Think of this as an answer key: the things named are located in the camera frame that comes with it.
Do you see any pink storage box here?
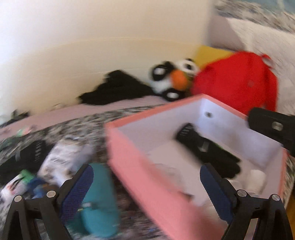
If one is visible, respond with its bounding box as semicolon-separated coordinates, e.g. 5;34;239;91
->
105;95;288;239

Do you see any yellow pillow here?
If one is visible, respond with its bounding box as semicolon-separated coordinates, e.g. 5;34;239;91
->
193;45;234;69

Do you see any grey white patterned blanket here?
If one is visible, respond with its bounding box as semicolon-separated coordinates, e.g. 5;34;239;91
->
1;105;167;239

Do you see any white battery blister card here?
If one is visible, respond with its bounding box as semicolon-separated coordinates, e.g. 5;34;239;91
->
37;138;95;186

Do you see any green pink packet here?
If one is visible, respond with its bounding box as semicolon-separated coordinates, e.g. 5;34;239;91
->
16;126;36;137

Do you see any black white plush toy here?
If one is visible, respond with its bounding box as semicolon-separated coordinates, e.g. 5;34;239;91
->
149;59;199;102

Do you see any black glove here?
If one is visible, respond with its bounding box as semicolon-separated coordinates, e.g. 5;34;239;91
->
1;140;48;181
175;123;240;179

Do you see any black glove on blanket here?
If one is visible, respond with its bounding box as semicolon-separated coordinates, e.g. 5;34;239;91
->
1;140;48;181

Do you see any black clothing pile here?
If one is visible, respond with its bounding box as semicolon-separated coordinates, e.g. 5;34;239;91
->
79;70;155;105

